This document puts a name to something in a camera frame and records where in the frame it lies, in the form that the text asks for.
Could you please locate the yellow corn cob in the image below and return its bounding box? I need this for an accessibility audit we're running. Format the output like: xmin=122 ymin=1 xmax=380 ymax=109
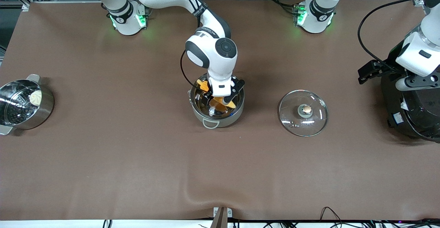
xmin=195 ymin=79 xmax=238 ymax=114

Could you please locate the glass pot lid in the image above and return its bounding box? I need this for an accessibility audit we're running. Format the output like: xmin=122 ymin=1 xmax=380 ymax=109
xmin=278 ymin=89 xmax=329 ymax=138

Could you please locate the grey-green cooking pot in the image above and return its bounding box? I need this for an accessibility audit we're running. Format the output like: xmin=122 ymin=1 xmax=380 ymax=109
xmin=188 ymin=73 xmax=246 ymax=129

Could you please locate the stainless steel steamer pot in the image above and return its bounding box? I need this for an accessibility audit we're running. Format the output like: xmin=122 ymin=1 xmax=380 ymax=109
xmin=0 ymin=74 xmax=55 ymax=136

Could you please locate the black rice cooker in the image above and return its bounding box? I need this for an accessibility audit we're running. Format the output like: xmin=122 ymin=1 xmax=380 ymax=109
xmin=381 ymin=46 xmax=440 ymax=143

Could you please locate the brown table cover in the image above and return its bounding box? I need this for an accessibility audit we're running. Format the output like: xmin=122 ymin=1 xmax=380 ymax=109
xmin=0 ymin=0 xmax=440 ymax=221

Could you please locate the white steamed bun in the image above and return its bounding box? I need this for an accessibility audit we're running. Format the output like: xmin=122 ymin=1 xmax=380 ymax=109
xmin=29 ymin=90 xmax=43 ymax=106

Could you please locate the perforated steel steamer insert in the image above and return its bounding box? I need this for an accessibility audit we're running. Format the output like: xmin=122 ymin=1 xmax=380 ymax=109
xmin=0 ymin=92 xmax=36 ymax=127

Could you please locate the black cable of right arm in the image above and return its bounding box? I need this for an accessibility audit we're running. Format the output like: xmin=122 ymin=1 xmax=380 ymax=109
xmin=179 ymin=0 xmax=210 ymax=89

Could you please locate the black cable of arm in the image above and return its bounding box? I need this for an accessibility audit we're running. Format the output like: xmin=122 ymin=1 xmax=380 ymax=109
xmin=357 ymin=0 xmax=424 ymax=74
xmin=179 ymin=0 xmax=210 ymax=89

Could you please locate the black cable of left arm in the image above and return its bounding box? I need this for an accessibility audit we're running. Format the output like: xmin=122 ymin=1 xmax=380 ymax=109
xmin=357 ymin=0 xmax=424 ymax=74

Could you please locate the grey metal bracket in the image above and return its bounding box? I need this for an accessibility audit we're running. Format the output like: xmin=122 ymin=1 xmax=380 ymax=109
xmin=210 ymin=206 xmax=233 ymax=228

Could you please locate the black looped cable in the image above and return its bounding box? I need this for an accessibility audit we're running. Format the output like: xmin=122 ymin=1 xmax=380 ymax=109
xmin=320 ymin=206 xmax=346 ymax=222

